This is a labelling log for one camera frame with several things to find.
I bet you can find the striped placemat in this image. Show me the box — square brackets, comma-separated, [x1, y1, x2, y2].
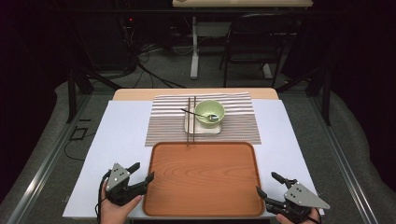
[145, 91, 262, 147]

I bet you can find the aluminium floor rail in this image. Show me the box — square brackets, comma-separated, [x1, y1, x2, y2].
[6, 93, 92, 224]
[310, 92, 379, 224]

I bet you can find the person's right hand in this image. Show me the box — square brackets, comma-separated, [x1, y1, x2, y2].
[275, 208, 322, 224]

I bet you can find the person's left hand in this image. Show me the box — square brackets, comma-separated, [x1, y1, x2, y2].
[99, 189, 144, 224]

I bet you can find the light green bowl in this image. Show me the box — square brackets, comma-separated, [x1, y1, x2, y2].
[194, 99, 226, 129]

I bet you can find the white paper sheet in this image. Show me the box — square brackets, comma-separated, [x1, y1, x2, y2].
[62, 99, 325, 219]

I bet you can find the thin black floor cable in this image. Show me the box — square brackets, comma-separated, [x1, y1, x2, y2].
[64, 132, 96, 162]

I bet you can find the white square plate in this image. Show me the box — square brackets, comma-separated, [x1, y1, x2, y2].
[184, 104, 223, 135]

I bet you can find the black folding chair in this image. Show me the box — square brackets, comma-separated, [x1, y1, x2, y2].
[218, 12, 297, 89]

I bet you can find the black metal stand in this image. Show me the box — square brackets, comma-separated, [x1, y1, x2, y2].
[65, 65, 123, 124]
[275, 65, 333, 127]

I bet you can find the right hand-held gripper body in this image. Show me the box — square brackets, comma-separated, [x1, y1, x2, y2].
[265, 182, 332, 224]

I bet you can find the metal spoon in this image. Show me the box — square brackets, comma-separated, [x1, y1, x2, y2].
[180, 107, 219, 122]

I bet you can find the white-legged desk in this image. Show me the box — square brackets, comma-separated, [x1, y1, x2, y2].
[171, 0, 314, 80]

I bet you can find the dark device with red light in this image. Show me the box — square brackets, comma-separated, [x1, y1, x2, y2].
[123, 16, 137, 32]

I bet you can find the brown wooden tray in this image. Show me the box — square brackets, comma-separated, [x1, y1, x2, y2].
[142, 141, 266, 218]

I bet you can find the bundle of floor cables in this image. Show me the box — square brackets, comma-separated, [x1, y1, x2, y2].
[123, 29, 189, 90]

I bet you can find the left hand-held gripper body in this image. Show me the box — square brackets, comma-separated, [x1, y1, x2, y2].
[104, 162, 146, 207]

